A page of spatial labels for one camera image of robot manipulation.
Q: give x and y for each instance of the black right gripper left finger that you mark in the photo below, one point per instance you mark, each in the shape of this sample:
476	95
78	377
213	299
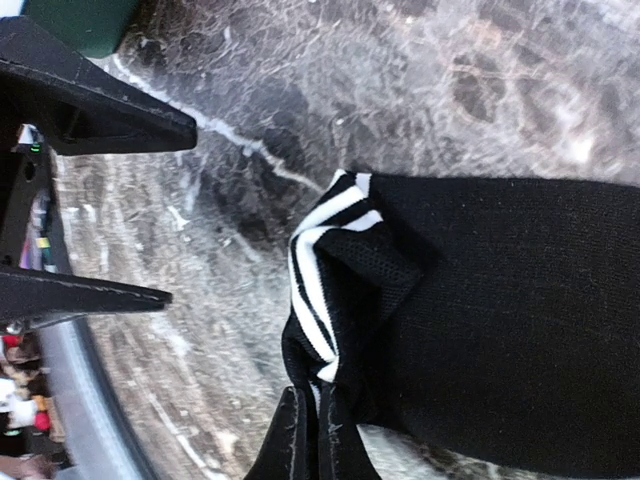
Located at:
289	450

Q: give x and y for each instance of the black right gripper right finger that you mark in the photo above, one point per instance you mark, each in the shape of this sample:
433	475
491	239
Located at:
342	454

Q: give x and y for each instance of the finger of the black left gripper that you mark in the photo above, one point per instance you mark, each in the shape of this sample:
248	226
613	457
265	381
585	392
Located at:
79	108
32	299

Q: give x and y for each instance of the green plastic divider tray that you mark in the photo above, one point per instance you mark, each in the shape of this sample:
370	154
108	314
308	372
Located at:
94	28

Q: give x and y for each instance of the black striped ankle sock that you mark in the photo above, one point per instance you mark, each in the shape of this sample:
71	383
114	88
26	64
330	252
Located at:
493	317

